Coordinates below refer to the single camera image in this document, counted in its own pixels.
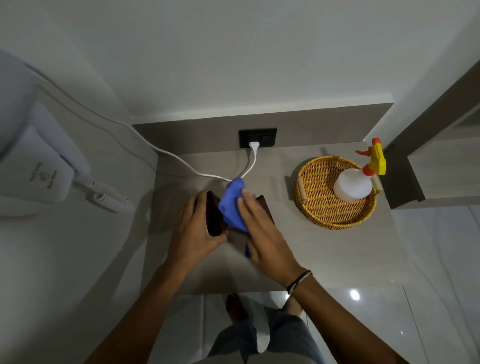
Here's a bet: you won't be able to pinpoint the person's right foot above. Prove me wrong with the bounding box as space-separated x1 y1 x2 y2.
280 295 305 318

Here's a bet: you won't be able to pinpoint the person's right forearm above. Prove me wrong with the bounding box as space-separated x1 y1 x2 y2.
289 273 410 364

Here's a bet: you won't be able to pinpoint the round wicker basket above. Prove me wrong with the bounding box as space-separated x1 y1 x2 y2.
293 155 384 230

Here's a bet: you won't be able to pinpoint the white spray bottle yellow trigger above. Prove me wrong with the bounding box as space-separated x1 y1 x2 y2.
333 137 387 203

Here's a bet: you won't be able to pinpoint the black wrist band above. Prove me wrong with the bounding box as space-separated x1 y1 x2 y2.
286 269 311 294

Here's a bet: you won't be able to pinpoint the person's foot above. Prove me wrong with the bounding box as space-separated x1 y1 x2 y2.
280 295 305 318
225 293 251 324

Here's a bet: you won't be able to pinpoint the grey wooden cabinet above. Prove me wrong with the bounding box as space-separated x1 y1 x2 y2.
380 60 480 211

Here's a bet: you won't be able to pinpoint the white wall-mounted hair dryer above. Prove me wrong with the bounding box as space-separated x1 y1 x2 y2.
0 49 92 205

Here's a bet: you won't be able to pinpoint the black wall outlet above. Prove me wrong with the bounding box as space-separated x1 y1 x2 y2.
238 128 278 149

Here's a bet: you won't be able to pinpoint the white coiled cord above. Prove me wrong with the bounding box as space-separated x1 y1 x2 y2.
73 174 136 215

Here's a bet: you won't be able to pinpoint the person's left hand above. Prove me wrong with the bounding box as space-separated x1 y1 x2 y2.
166 190 228 271

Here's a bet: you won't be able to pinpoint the person's grey jeans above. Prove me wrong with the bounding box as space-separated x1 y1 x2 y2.
192 310 326 364

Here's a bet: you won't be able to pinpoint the dark brown box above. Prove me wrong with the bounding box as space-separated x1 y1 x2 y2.
205 190 275 238

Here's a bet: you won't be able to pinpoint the blue cleaning cloth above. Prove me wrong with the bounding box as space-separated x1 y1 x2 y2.
218 178 251 259

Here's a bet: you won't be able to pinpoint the person's left foot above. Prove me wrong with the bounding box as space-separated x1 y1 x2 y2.
225 293 251 324

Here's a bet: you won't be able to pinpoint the person's left forearm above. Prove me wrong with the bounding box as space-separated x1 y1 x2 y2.
84 259 189 364

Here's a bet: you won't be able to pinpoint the person's right hand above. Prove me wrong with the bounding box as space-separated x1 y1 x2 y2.
236 188 307 289

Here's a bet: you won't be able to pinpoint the white power cable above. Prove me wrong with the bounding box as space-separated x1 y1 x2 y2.
22 62 259 183

